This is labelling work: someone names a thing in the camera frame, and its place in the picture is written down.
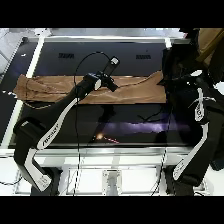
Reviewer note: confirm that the brown pants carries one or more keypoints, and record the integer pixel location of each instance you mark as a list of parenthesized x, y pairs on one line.
[(133, 90)]

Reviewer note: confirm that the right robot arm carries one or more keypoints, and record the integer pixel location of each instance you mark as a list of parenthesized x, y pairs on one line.
[(200, 110)]

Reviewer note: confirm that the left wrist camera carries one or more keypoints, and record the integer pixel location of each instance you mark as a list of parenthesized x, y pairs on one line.
[(112, 65)]

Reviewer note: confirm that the silver frame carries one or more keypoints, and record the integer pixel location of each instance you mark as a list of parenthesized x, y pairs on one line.
[(110, 151)]

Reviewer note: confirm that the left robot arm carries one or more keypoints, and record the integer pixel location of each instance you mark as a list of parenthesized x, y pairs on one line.
[(50, 133)]

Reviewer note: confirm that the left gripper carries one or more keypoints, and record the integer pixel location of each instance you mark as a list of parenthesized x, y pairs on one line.
[(108, 82)]

